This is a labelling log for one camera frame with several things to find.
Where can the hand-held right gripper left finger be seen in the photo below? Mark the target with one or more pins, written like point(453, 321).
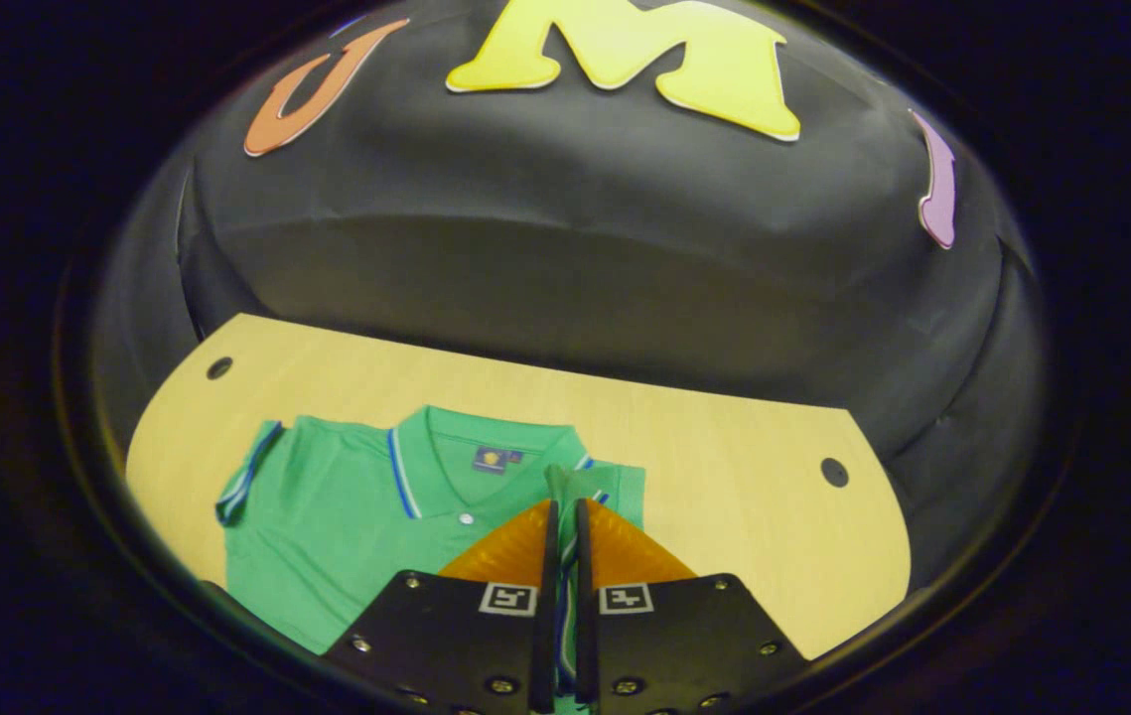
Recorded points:
point(545, 636)

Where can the black backdrop cloth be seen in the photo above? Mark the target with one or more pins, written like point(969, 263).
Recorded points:
point(565, 278)

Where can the green T-shirt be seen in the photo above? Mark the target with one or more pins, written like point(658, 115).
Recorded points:
point(327, 536)

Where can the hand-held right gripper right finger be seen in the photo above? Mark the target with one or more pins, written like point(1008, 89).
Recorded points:
point(586, 636)

